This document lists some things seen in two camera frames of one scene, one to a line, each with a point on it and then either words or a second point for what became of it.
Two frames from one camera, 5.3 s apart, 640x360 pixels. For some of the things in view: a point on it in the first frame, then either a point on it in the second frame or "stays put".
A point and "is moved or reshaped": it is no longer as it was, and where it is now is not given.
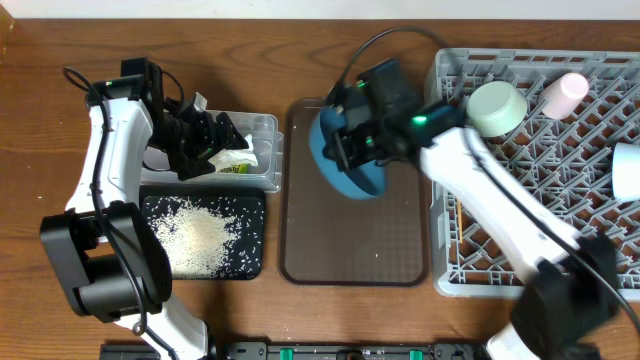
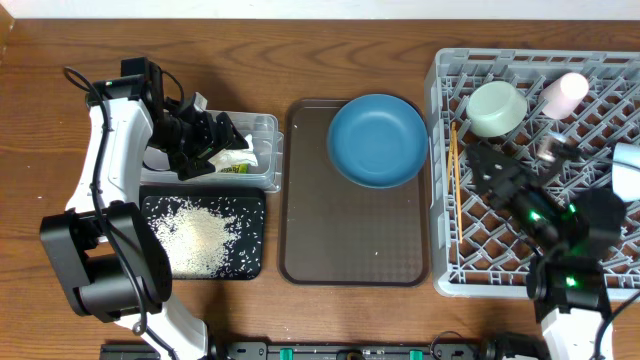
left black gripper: (210, 144) stays put
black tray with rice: (194, 239) stays put
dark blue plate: (362, 181) is moved or reshaped
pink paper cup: (564, 96) stays put
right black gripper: (344, 140) -> (500, 182)
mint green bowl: (495, 108) stays put
